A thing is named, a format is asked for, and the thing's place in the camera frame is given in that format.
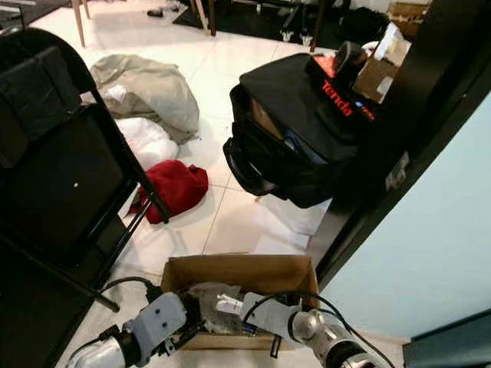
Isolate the white trash piece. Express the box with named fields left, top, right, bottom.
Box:
left=215, top=294, right=245, bottom=315

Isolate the brown cardboard trash box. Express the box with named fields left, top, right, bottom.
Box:
left=161, top=254, right=321, bottom=351

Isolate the red cloth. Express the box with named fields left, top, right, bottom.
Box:
left=129, top=159, right=209, bottom=225

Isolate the black door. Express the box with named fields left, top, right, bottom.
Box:
left=0, top=238, right=108, bottom=368

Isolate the black folding chair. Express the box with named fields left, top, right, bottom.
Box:
left=0, top=27, right=171, bottom=307

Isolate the white cloth bundle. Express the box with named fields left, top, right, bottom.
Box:
left=115, top=117, right=181, bottom=171

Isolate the metal door strike plate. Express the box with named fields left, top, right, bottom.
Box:
left=387, top=152, right=411, bottom=192

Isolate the grey beige garment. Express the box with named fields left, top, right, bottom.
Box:
left=90, top=54, right=200, bottom=145

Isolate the black box with red lettering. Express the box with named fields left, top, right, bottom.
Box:
left=305, top=54, right=381, bottom=123

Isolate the brown carton with white label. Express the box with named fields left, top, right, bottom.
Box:
left=355, top=54, right=404, bottom=104

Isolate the black round device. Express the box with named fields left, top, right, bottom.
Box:
left=334, top=40, right=369, bottom=81

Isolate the white paper bag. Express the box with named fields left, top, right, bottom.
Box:
left=374, top=23, right=411, bottom=66

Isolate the small open cardboard box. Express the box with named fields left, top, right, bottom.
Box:
left=387, top=2, right=430, bottom=38

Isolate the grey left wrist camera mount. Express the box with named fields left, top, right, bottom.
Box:
left=127, top=291, right=189, bottom=357

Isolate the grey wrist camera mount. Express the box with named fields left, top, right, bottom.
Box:
left=242, top=293, right=296, bottom=338
left=127, top=291, right=189, bottom=357

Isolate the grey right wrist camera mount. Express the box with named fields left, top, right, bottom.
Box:
left=242, top=293, right=296, bottom=338

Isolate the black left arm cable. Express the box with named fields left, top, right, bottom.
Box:
left=63, top=276, right=162, bottom=368

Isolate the black door frame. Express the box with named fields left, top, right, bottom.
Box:
left=307, top=0, right=491, bottom=288

